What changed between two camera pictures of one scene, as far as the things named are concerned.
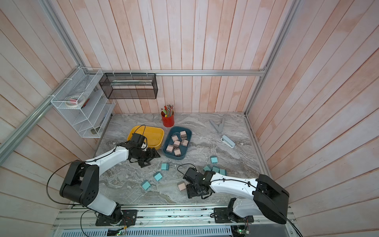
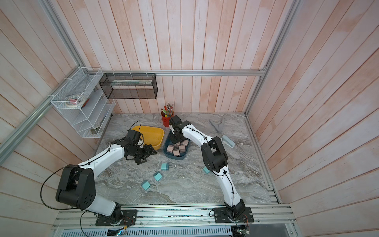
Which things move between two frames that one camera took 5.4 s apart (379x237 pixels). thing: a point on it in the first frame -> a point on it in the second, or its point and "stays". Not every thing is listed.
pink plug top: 185,142 stays
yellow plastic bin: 155,136 stays
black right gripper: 190,191 -> 172,139
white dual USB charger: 170,148 stays
